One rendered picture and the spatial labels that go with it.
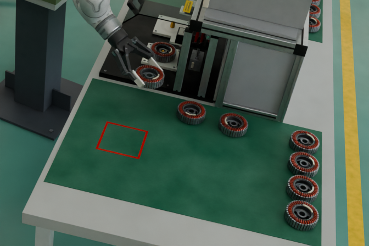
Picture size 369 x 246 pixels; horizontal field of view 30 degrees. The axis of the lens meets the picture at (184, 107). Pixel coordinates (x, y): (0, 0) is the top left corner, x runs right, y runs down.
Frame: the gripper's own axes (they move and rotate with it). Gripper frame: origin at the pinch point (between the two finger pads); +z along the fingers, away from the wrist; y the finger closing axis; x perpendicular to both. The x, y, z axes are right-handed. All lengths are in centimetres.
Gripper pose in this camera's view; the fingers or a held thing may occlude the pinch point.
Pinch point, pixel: (149, 76)
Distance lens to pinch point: 258.6
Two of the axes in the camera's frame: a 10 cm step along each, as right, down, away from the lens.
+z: 6.3, 7.7, 0.1
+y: -5.4, 4.5, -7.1
